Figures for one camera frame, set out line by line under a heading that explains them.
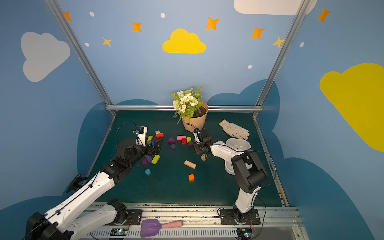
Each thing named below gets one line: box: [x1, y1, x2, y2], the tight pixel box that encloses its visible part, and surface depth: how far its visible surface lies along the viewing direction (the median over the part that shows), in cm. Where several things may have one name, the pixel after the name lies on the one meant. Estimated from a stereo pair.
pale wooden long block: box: [184, 160, 197, 169], surface depth 95 cm
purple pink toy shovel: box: [140, 219, 184, 238], surface depth 73 cm
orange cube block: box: [188, 174, 195, 182], surface depth 88 cm
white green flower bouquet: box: [171, 85, 203, 125], surface depth 89 cm
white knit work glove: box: [218, 119, 250, 140], surface depth 113 cm
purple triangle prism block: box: [167, 137, 176, 143], surface depth 106 cm
